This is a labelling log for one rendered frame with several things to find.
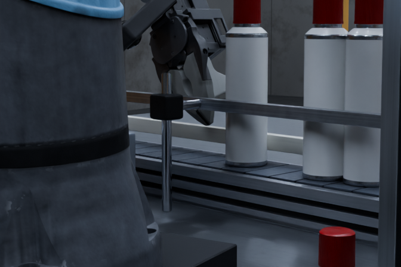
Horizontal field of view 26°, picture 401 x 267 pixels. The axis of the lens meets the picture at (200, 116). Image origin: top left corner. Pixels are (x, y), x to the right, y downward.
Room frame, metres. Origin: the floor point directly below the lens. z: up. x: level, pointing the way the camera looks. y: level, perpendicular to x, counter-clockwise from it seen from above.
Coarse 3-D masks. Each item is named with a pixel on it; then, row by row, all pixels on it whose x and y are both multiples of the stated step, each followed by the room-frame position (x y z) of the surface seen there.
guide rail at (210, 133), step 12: (132, 120) 1.26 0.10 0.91; (144, 120) 1.24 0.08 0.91; (156, 120) 1.22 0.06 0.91; (156, 132) 1.22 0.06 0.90; (180, 132) 1.19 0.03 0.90; (192, 132) 1.17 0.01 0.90; (204, 132) 1.15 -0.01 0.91; (216, 132) 1.14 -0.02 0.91; (276, 144) 1.06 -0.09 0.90; (288, 144) 1.05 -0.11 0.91; (300, 144) 1.03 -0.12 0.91
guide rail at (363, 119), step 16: (128, 96) 1.15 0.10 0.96; (144, 96) 1.12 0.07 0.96; (240, 112) 1.00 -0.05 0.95; (256, 112) 0.98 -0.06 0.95; (272, 112) 0.97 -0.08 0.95; (288, 112) 0.95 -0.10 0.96; (304, 112) 0.93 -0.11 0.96; (320, 112) 0.92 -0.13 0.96; (336, 112) 0.90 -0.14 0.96; (352, 112) 0.89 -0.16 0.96
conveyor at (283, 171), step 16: (144, 144) 1.23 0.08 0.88; (160, 144) 1.23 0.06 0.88; (176, 160) 1.08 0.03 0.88; (192, 160) 1.08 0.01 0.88; (208, 160) 1.08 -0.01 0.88; (224, 160) 1.08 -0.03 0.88; (272, 176) 0.97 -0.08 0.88; (288, 176) 0.97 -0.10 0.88; (352, 192) 0.89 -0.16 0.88; (368, 192) 0.88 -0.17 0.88
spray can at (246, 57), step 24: (240, 0) 1.04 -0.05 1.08; (240, 24) 1.04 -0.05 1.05; (240, 48) 1.03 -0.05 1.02; (264, 48) 1.04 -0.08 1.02; (240, 72) 1.03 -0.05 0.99; (264, 72) 1.04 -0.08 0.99; (240, 96) 1.03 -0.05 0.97; (264, 96) 1.04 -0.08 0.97; (240, 120) 1.03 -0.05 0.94; (264, 120) 1.04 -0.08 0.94; (240, 144) 1.03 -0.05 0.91; (264, 144) 1.04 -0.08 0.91
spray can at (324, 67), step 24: (336, 0) 0.95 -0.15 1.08; (336, 24) 0.95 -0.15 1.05; (312, 48) 0.95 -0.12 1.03; (336, 48) 0.94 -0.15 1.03; (312, 72) 0.95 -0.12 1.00; (336, 72) 0.94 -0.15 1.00; (312, 96) 0.95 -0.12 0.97; (336, 96) 0.94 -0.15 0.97; (312, 144) 0.95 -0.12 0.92; (336, 144) 0.94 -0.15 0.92; (312, 168) 0.95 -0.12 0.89; (336, 168) 0.94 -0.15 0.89
